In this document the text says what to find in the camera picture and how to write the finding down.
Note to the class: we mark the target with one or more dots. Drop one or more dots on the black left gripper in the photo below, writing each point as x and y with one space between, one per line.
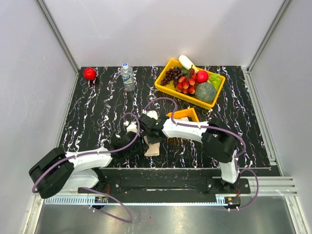
142 149

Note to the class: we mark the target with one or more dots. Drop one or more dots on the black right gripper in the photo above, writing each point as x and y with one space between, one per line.
151 141

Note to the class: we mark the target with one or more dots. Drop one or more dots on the beige leather card holder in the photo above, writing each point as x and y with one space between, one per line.
153 149

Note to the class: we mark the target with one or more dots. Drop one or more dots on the small yellow card bin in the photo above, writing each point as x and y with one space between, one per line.
190 113

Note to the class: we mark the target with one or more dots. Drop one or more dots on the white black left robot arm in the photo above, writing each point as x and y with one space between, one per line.
60 170

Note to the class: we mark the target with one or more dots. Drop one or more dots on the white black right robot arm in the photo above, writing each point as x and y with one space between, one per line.
217 142

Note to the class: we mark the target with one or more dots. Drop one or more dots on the red cherry bunch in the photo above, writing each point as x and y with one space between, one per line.
186 83

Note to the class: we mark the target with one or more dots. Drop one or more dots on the clear plastic water bottle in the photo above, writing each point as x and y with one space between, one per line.
127 75

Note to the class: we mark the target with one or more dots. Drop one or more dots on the purple grape bunch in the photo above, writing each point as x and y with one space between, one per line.
173 74

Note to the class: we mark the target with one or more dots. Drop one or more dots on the green netted melon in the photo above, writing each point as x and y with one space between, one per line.
205 92

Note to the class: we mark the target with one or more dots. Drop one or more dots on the red apple in tray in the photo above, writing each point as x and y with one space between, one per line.
202 76

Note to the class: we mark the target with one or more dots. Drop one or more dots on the white radish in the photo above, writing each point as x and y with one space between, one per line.
186 62

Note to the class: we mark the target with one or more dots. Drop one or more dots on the green leafy vegetable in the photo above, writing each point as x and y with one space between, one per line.
215 80

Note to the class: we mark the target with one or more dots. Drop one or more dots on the red apple on table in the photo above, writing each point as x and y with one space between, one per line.
90 74

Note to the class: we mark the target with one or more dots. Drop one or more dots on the aluminium frame rail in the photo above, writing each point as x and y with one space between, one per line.
57 34

